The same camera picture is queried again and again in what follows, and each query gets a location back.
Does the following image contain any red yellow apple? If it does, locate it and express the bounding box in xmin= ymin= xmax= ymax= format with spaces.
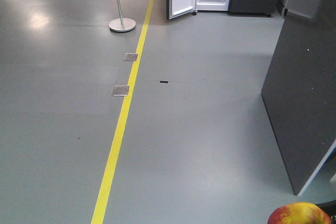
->
xmin=267 ymin=202 xmax=332 ymax=223

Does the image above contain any silver floor plate near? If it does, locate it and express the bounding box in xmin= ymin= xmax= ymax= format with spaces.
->
xmin=111 ymin=85 xmax=130 ymax=97

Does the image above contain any silver floor plate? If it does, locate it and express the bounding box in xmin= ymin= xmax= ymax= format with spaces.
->
xmin=123 ymin=52 xmax=139 ymax=62
xmin=111 ymin=85 xmax=130 ymax=97

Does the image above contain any silver floor plate far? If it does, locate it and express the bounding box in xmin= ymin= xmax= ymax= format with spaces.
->
xmin=123 ymin=52 xmax=139 ymax=62

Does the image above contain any silver stand with round base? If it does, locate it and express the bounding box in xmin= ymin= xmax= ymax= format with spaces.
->
xmin=109 ymin=0 xmax=136 ymax=33

